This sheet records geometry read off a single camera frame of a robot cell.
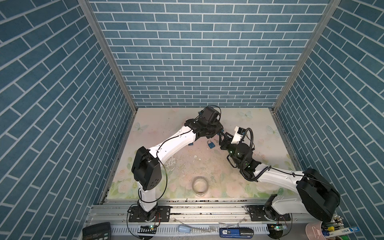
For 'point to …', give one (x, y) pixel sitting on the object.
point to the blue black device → (236, 233)
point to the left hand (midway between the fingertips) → (223, 127)
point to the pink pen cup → (313, 232)
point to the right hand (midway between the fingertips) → (220, 131)
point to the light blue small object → (183, 228)
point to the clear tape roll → (200, 186)
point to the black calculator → (100, 231)
